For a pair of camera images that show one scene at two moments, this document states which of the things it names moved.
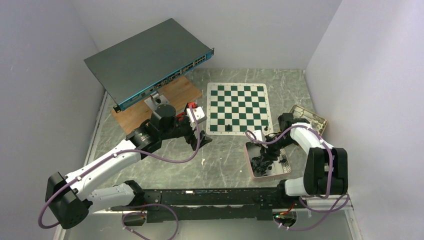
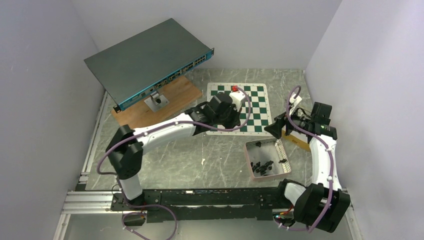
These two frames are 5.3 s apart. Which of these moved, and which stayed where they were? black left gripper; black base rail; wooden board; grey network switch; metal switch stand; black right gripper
Moved: black right gripper; black left gripper
Stayed: grey network switch; metal switch stand; black base rail; wooden board
